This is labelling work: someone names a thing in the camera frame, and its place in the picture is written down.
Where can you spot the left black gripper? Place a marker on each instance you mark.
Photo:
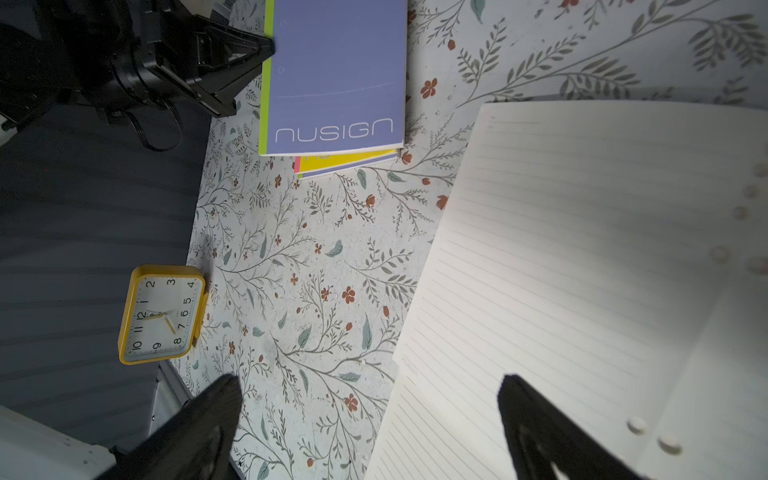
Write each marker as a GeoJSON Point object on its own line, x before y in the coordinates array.
{"type": "Point", "coordinates": [120, 55]}

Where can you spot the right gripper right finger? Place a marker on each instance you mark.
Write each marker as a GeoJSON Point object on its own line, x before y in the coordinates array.
{"type": "Point", "coordinates": [542, 441]}

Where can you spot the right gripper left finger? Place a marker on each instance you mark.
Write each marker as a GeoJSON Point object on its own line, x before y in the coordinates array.
{"type": "Point", "coordinates": [196, 443]}

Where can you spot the cream lined notebook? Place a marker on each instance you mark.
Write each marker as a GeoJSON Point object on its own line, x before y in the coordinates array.
{"type": "Point", "coordinates": [614, 255]}

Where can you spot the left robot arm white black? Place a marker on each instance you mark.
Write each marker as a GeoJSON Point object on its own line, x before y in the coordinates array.
{"type": "Point", "coordinates": [95, 297]}

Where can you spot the yellow framed box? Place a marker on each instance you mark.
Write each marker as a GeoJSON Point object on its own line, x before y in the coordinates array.
{"type": "Point", "coordinates": [163, 313]}

